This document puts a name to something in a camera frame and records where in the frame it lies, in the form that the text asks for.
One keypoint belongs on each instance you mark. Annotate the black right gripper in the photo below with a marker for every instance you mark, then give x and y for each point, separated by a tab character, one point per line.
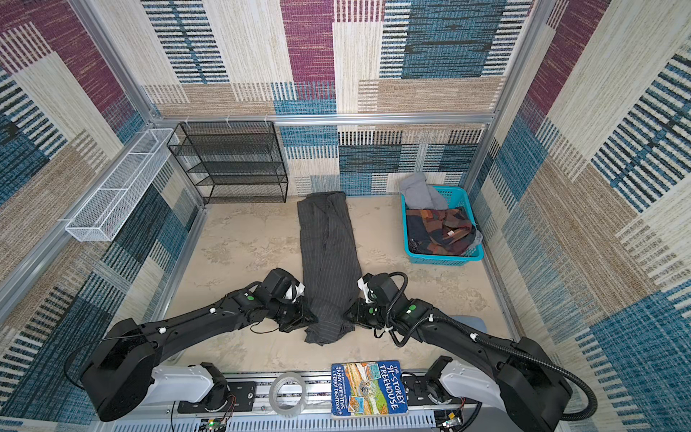
359	314

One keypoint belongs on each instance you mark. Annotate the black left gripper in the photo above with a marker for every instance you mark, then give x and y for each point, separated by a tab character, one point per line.
301	319

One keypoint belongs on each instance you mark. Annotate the dark grey pinstripe shirt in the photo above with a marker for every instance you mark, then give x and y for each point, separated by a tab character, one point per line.
330	264

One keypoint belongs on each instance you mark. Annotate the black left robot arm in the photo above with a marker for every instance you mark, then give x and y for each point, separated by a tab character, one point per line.
124	371

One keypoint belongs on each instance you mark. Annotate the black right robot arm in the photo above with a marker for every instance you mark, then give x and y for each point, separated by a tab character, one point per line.
534	393

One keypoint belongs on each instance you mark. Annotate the treehouse paperback book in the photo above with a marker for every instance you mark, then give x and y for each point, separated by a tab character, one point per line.
367	389

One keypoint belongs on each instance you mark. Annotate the clear tape roll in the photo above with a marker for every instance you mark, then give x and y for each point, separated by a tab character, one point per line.
288	395

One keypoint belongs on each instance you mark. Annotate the blue oval case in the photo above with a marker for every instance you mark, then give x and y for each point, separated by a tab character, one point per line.
474	322

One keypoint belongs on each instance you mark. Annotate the teal plastic laundry basket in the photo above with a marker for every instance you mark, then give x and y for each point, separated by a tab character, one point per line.
456	197

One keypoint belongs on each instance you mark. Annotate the plaid red brown shirt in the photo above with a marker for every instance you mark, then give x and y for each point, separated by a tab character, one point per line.
448	233

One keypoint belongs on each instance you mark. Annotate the light grey shirt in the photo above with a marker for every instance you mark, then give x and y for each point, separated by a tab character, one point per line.
421	196

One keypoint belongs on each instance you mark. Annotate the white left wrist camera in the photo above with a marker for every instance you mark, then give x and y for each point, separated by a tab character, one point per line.
294	292

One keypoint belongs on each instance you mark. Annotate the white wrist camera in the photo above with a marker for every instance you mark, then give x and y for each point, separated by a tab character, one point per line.
294	292
363	287

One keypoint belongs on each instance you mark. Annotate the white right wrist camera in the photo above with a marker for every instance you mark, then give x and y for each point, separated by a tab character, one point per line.
363	287

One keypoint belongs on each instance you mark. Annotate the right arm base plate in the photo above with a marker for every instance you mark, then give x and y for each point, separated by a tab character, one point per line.
420	392

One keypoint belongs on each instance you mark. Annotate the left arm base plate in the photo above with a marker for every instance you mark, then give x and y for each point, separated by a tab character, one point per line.
236	397

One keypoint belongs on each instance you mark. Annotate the black wire shelf rack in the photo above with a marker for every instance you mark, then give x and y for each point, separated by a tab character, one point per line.
231	162

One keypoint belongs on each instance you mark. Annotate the white wire mesh tray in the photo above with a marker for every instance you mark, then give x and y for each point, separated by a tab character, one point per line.
102	216

